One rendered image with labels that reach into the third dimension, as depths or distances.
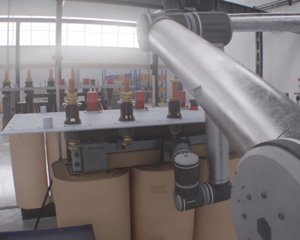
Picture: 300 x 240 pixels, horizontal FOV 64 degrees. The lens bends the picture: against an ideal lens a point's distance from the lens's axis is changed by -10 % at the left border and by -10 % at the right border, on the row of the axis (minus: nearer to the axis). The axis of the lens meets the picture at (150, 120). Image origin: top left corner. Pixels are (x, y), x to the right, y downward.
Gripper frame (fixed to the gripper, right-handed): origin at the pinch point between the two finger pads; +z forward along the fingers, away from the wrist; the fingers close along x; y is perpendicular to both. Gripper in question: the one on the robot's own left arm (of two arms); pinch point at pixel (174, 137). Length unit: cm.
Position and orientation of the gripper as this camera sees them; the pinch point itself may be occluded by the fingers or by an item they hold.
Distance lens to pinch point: 144.5
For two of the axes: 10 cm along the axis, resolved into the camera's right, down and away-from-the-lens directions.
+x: -10.0, 0.1, -0.8
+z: -0.8, -3.3, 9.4
